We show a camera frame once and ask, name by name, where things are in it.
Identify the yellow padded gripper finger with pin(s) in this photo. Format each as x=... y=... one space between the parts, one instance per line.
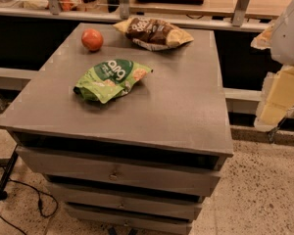
x=277 y=98
x=263 y=40

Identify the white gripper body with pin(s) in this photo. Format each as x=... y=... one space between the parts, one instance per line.
x=289 y=38

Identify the green rice chip bag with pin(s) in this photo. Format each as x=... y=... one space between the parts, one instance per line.
x=110 y=79

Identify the brown yellow chip bag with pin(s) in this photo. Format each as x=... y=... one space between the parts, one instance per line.
x=153 y=34

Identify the grey drawer cabinet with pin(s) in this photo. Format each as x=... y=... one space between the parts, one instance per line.
x=174 y=115

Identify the red orange tomato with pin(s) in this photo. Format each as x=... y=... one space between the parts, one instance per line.
x=92 y=39

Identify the top grey drawer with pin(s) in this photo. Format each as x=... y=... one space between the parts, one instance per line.
x=135 y=173

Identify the grey drawer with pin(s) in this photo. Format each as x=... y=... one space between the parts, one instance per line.
x=129 y=220
x=122 y=201
x=135 y=173

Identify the middle grey drawer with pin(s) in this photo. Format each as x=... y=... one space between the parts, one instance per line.
x=122 y=201

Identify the bottom grey drawer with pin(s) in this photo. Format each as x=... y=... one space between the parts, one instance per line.
x=129 y=220

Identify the black stand leg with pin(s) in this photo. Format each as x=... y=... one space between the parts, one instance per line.
x=7 y=165

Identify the metal bracket right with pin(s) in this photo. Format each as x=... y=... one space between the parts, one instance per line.
x=239 y=12

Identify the metal bracket middle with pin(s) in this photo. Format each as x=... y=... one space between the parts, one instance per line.
x=124 y=9

